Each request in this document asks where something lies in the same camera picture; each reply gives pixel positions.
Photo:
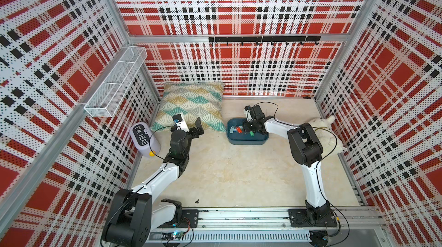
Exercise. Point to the teal storage box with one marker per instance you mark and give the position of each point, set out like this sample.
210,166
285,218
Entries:
243,138

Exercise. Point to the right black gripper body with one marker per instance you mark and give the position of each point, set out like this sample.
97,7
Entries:
250,125

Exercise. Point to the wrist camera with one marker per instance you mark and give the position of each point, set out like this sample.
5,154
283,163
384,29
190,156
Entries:
247,113
180,123

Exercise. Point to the white plush toy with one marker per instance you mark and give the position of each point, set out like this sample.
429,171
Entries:
330,142

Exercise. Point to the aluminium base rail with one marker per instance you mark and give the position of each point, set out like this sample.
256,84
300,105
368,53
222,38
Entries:
355,227

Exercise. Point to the fan pattern cushion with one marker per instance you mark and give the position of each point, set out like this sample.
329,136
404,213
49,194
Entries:
193,100

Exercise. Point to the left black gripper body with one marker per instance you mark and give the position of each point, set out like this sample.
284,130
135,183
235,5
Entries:
193,134

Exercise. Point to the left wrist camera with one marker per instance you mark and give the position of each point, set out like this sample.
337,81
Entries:
180,123

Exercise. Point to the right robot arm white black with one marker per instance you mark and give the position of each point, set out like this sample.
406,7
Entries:
306,149

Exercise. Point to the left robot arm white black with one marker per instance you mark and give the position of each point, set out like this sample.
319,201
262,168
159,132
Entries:
132,217

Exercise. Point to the black hook rail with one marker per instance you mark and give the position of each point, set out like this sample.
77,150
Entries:
262,39

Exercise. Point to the white wire mesh shelf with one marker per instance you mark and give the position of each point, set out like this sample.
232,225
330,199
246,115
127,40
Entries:
123,69

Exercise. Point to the green circuit board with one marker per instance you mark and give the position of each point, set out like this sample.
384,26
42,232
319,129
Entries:
171,236

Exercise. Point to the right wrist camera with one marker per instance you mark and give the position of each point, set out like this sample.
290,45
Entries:
247,113

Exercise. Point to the lavender I'm here jug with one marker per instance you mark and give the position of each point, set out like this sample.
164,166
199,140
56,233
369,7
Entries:
144,140

